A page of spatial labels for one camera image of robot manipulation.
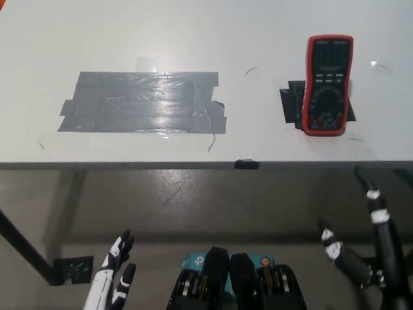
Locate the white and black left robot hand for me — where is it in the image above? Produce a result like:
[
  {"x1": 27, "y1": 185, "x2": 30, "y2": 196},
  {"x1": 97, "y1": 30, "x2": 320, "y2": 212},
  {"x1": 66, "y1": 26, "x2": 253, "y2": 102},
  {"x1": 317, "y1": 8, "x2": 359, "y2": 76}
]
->
[{"x1": 83, "y1": 228, "x2": 137, "y2": 310}]

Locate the black and teal robot torso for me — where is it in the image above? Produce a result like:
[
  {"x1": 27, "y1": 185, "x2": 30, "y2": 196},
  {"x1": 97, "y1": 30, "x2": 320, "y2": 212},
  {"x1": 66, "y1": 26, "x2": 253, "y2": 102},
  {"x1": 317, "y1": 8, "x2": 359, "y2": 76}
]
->
[{"x1": 166, "y1": 247, "x2": 307, "y2": 310}]

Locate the small black tape strip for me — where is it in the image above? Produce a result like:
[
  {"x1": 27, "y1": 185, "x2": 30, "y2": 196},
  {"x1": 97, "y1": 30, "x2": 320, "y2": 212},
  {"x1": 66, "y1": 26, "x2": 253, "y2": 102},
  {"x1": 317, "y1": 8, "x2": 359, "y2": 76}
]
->
[{"x1": 234, "y1": 158, "x2": 260, "y2": 170}]

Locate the black floor tape patch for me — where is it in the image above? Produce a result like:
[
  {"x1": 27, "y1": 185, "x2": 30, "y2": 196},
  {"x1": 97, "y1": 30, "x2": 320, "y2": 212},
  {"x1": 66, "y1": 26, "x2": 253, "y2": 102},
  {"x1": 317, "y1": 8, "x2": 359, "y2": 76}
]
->
[{"x1": 50, "y1": 256, "x2": 95, "y2": 287}]

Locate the black diagonal table brace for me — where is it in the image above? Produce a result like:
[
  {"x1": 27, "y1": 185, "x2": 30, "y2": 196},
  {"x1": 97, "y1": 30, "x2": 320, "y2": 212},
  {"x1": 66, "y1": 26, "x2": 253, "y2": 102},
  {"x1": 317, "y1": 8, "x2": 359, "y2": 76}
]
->
[{"x1": 0, "y1": 209, "x2": 54, "y2": 285}]

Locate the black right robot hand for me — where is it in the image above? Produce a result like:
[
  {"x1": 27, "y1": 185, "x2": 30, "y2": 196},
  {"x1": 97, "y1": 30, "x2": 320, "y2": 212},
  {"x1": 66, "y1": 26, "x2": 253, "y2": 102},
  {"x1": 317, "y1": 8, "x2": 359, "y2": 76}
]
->
[{"x1": 317, "y1": 166, "x2": 413, "y2": 310}]

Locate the red digital multimeter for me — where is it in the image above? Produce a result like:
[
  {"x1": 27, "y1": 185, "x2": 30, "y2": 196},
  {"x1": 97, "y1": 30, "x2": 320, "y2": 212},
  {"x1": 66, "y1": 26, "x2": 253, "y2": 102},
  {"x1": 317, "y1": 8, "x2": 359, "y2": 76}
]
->
[{"x1": 301, "y1": 34, "x2": 354, "y2": 137}]

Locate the black tape patch on table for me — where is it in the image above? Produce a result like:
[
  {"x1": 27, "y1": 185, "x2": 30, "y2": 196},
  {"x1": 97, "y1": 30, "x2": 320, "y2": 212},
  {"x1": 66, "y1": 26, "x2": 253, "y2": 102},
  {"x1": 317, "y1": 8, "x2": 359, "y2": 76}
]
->
[{"x1": 279, "y1": 80, "x2": 357, "y2": 125}]

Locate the large grey duct tape patch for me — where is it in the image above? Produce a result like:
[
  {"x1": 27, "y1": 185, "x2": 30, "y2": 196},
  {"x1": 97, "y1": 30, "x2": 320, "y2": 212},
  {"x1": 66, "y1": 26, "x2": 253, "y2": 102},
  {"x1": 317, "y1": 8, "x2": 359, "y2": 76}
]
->
[{"x1": 57, "y1": 70, "x2": 228, "y2": 134}]

